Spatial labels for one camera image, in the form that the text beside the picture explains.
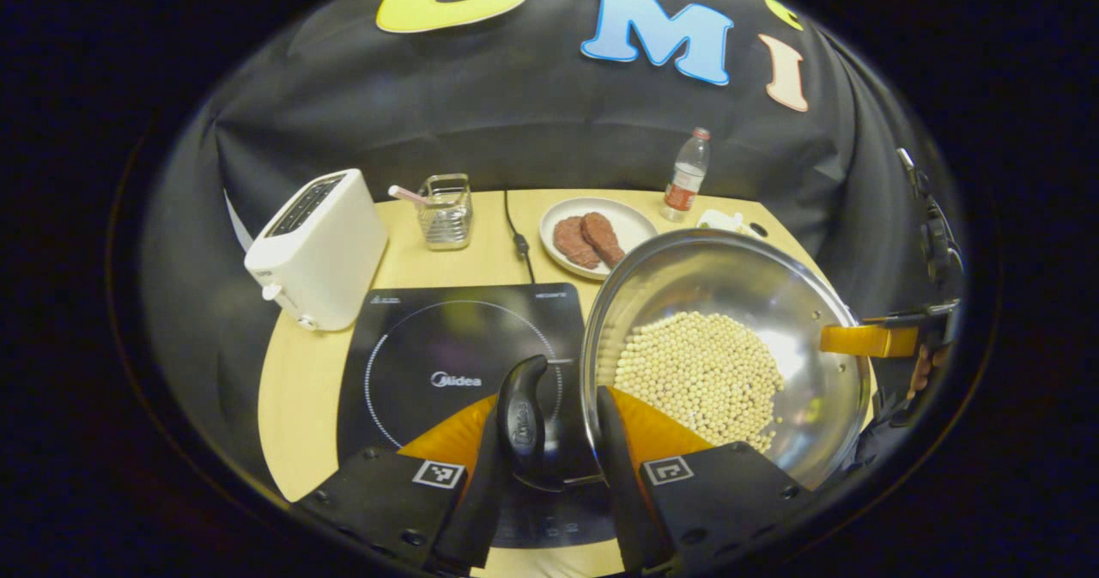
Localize clear glass jar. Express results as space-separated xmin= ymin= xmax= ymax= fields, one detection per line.
xmin=417 ymin=173 xmax=475 ymax=252

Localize white round plate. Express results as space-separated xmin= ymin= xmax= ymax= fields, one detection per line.
xmin=539 ymin=197 xmax=659 ymax=283

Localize black equipment stand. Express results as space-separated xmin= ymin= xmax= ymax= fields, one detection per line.
xmin=896 ymin=147 xmax=965 ymax=304

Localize white toaster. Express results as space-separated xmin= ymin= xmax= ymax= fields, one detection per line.
xmin=244 ymin=168 xmax=389 ymax=332

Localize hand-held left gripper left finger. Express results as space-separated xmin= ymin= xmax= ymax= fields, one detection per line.
xmin=292 ymin=393 xmax=516 ymax=575

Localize clear plastic water bottle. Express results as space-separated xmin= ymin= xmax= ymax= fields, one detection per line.
xmin=661 ymin=127 xmax=712 ymax=223

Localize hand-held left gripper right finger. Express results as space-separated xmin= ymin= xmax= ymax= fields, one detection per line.
xmin=595 ymin=385 xmax=821 ymax=577

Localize black backdrop cloth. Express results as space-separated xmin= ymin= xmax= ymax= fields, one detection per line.
xmin=142 ymin=0 xmax=956 ymax=476

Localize black induction cooktop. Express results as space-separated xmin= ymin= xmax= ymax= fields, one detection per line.
xmin=337 ymin=283 xmax=619 ymax=550

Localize steel pot with black handle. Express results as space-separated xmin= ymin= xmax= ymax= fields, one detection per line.
xmin=496 ymin=228 xmax=873 ymax=493

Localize pile of soybeans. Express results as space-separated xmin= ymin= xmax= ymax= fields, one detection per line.
xmin=611 ymin=310 xmax=785 ymax=455

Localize black power cable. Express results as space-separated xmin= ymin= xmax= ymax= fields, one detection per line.
xmin=503 ymin=190 xmax=537 ymax=285

